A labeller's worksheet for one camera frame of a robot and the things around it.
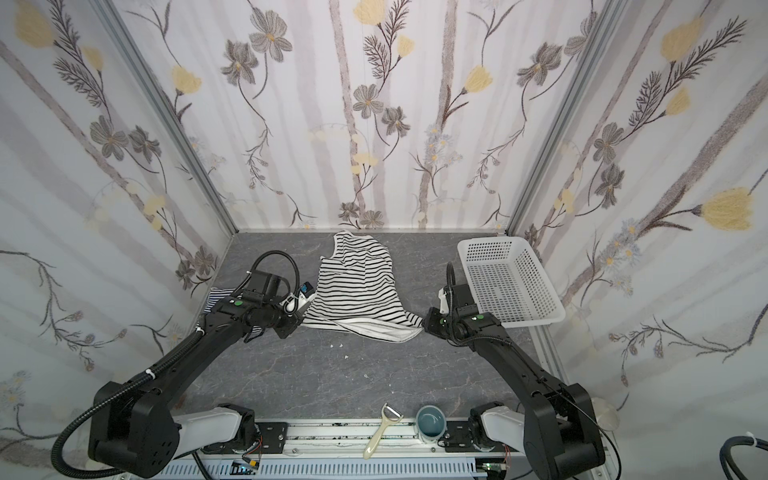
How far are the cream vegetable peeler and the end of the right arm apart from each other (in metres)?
0.24

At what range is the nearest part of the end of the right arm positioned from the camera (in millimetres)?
605

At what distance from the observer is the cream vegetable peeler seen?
0.73 m

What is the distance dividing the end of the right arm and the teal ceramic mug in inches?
7.1

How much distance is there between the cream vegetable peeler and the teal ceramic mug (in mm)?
78

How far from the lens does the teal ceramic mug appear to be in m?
0.71
